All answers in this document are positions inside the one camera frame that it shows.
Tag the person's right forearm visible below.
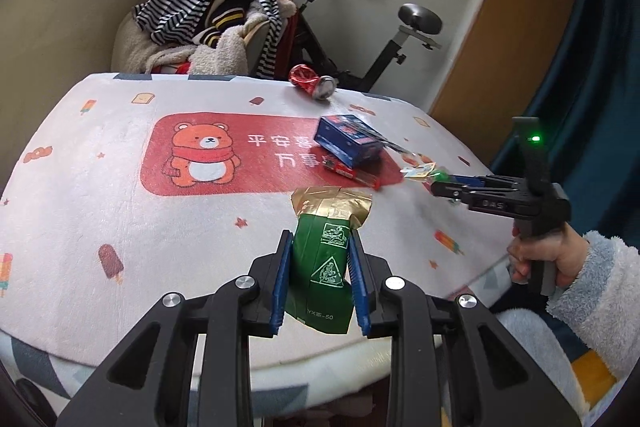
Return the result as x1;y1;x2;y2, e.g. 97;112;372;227
546;229;640;381

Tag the geometric patterned tablecloth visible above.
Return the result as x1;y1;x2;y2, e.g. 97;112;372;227
0;252;513;410

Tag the crushed red drink can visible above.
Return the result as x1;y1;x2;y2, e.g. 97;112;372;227
289;63;339;100

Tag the wooden panel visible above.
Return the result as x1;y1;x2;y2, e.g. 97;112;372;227
430;0;587;128

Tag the colourful candy wrapper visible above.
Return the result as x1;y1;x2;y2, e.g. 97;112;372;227
400;152;449;184

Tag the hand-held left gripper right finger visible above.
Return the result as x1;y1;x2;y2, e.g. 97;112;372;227
347;231;583;427

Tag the red cardboard box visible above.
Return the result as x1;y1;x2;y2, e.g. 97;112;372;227
321;157;382;192

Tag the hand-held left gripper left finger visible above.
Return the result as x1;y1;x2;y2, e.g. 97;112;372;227
55;229;296;427

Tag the dark red garment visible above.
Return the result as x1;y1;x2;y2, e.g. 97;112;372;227
281;13;302;74

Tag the blue cardboard box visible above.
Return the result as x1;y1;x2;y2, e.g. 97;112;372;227
313;113;385;168

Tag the blue curtain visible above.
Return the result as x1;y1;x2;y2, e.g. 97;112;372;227
487;0;640;254

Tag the person's right hand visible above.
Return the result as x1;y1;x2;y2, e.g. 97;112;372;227
506;223;592;290

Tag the black exercise bike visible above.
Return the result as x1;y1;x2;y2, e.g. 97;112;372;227
267;0;444;94

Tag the person's right leg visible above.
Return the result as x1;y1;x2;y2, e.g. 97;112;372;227
495;307;622;427

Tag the printed bear table mat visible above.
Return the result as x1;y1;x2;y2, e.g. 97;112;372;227
0;72;508;360

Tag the cream fleece blanket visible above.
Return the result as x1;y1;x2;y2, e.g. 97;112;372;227
112;14;252;76

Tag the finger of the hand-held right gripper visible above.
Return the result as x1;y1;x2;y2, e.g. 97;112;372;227
430;180;489;208
449;174;522;191

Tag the green foil packet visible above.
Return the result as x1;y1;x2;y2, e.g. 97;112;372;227
290;186;375;336

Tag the black yellow striped garment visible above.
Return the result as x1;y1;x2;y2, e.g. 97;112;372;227
192;0;251;48

